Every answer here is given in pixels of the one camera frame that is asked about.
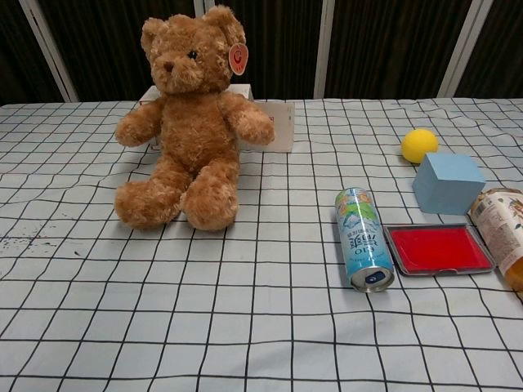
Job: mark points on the brown plush teddy bear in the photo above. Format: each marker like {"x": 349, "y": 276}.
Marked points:
{"x": 196, "y": 134}

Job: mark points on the white cardboard box red print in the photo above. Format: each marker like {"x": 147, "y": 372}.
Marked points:
{"x": 282, "y": 130}

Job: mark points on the blue and green drink can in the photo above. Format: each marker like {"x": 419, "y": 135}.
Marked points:
{"x": 361, "y": 241}

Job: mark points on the checkered white tablecloth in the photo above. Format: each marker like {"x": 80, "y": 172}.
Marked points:
{"x": 204, "y": 318}

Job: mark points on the yellow foam ball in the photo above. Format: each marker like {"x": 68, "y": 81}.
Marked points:
{"x": 418, "y": 145}

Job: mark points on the red ink pad case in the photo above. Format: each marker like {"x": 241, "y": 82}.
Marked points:
{"x": 437, "y": 249}

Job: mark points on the light blue cube block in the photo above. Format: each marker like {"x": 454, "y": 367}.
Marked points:
{"x": 447, "y": 188}

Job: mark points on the amber tea bottle floral label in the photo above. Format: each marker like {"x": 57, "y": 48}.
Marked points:
{"x": 500, "y": 232}

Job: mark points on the white screen frame post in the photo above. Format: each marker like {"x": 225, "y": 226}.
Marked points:
{"x": 465, "y": 49}
{"x": 207, "y": 5}
{"x": 324, "y": 49}
{"x": 64, "y": 87}

